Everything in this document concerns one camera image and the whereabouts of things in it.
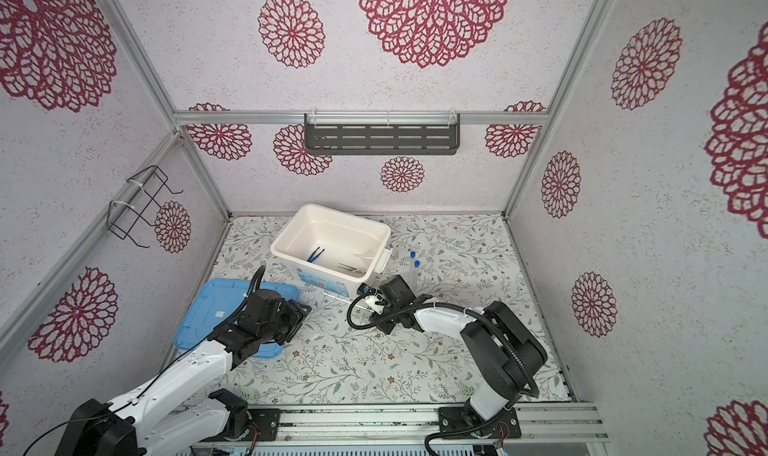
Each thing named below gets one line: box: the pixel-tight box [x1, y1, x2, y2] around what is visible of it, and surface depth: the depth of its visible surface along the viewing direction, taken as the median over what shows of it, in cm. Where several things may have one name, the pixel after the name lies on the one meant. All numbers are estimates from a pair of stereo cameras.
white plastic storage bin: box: [270, 204, 393, 298], surface depth 102 cm
